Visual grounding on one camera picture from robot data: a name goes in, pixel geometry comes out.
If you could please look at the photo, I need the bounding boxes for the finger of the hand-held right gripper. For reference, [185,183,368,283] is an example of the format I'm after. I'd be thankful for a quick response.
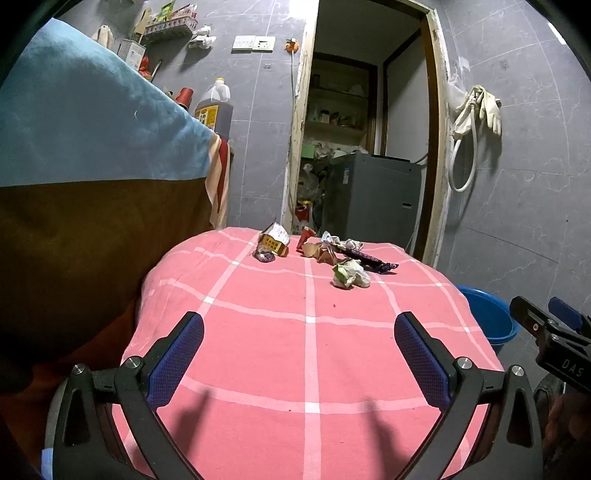
[510,296,561,347]
[549,296,591,344]

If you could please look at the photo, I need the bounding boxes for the white yellow snack bag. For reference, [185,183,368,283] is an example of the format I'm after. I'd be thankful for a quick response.
[259,222,291,257]

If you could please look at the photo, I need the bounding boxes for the blue bucket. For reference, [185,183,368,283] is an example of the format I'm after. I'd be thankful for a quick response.
[455,285,520,356]

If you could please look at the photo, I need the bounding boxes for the cream rubber gloves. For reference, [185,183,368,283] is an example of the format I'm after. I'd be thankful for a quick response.
[475,85,502,136]

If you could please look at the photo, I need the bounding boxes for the wall rack with packets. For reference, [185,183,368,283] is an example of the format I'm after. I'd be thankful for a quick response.
[141,0,199,47]

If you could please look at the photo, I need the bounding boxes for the white printed paper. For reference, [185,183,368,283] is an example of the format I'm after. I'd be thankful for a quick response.
[321,231,365,252]

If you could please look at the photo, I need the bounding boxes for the blue and brown cloth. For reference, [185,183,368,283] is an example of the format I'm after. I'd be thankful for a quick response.
[0,18,232,398]

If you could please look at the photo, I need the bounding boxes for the pink checked blanket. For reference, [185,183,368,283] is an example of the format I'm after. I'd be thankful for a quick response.
[113,226,506,480]

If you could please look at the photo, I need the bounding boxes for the pile of crumpled bags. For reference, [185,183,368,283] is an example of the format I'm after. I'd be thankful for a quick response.
[298,141,334,204]

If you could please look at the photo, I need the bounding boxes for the red and white plastic bag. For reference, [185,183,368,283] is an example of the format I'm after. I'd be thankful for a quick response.
[295,200,317,232]

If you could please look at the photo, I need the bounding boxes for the green and white paper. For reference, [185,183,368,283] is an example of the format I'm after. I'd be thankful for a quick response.
[331,258,371,290]

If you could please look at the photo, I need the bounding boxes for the wooden door frame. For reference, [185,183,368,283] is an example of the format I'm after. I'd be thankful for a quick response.
[281,0,452,269]

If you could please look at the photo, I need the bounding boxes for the dark purple wrapper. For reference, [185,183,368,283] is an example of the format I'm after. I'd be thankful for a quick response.
[339,244,399,274]

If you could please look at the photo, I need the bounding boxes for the grey washing machine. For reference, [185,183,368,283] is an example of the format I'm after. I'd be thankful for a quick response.
[322,153,426,253]

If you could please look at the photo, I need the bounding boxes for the white rag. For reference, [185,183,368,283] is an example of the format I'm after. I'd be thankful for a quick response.
[188,25,216,49]

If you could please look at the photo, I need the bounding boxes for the beige hanging rag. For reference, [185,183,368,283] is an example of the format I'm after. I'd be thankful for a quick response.
[90,25,114,49]

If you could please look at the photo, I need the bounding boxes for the clear plastic bag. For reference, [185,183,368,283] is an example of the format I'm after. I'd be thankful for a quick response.
[445,69,467,112]

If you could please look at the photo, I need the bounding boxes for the cooking oil bottle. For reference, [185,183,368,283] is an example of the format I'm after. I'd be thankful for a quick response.
[194,78,236,139]

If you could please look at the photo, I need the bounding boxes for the wooden storage shelf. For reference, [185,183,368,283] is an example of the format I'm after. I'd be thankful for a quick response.
[302,52,378,155]

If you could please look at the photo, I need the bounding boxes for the grey metal utensil holder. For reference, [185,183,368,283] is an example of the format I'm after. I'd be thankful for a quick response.
[117,39,148,70]

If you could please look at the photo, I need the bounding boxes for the person's right hand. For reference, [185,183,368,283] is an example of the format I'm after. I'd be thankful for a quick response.
[545,392,591,462]

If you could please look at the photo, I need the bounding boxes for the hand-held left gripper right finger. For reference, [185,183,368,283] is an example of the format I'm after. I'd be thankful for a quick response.
[394,311,543,480]

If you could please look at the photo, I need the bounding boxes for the brown paper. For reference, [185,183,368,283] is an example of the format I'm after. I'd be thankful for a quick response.
[302,240,343,265]

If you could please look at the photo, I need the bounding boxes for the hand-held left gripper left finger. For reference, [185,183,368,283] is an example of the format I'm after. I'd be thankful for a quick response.
[53,311,206,480]

